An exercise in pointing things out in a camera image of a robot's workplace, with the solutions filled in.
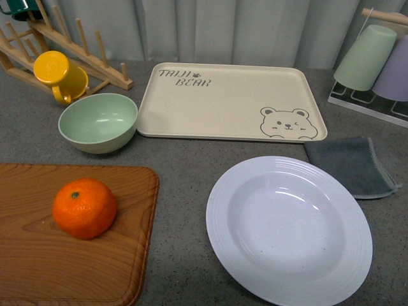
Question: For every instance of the white round plate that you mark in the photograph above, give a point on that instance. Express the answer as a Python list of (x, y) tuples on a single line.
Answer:
[(289, 232)]

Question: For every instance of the orange mandarin fruit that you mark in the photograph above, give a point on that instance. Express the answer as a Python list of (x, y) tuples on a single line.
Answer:
[(84, 208)]

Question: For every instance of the beige bear serving tray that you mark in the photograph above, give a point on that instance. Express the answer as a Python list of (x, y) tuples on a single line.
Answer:
[(230, 102)]

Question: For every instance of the light green bowl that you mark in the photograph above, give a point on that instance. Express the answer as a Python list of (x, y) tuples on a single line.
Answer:
[(99, 124)]

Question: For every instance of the grey folded cloth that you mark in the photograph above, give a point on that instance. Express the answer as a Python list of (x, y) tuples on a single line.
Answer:
[(353, 162)]

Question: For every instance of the yellow mug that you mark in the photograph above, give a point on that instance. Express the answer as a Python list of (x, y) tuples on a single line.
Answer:
[(66, 80)]

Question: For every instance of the white cup holder rack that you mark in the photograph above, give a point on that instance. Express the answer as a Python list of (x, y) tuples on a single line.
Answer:
[(368, 102)]

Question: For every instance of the light green plastic cup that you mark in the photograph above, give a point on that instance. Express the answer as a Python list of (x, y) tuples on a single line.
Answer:
[(365, 59)]

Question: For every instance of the brown wooden cutting board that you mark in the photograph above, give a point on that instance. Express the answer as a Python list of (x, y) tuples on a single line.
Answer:
[(42, 265)]

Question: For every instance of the lilac plastic cup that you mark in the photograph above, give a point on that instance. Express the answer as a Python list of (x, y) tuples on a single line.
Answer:
[(391, 83)]

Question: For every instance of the wooden peg drying rack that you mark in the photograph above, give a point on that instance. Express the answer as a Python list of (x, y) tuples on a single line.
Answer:
[(18, 51)]

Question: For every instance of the dark green mug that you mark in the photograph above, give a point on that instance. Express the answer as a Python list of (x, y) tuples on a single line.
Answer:
[(22, 10)]

